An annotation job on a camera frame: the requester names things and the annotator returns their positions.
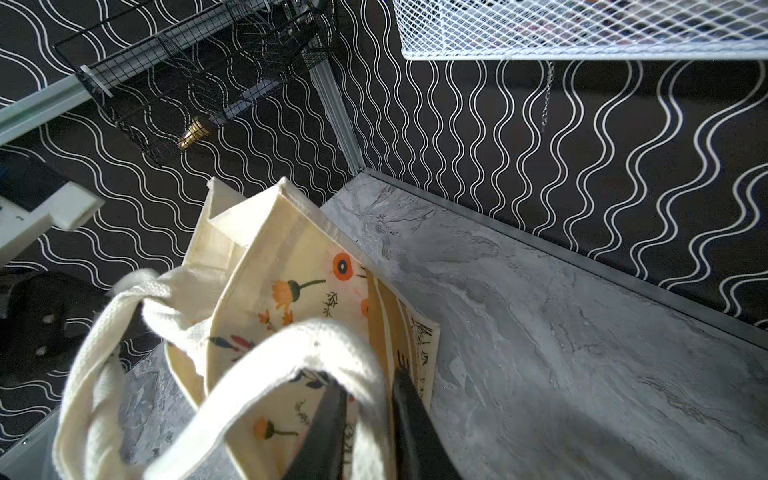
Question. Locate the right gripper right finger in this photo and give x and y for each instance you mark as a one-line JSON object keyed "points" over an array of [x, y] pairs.
{"points": [[420, 454]]}

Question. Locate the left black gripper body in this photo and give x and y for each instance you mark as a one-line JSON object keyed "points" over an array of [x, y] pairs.
{"points": [[34, 308]]}

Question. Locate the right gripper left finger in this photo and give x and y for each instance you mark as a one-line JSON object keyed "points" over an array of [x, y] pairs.
{"points": [[321, 455]]}

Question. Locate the cream canvas grocery bag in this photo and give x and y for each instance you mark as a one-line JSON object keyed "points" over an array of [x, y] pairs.
{"points": [[272, 305]]}

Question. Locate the brass fitting in basket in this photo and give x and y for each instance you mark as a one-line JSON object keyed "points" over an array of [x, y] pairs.
{"points": [[199, 128]]}

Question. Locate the black wire wall basket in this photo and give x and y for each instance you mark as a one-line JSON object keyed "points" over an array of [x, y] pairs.
{"points": [[150, 72]]}

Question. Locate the white wire wall basket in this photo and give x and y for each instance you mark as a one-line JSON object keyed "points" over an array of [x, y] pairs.
{"points": [[582, 30]]}

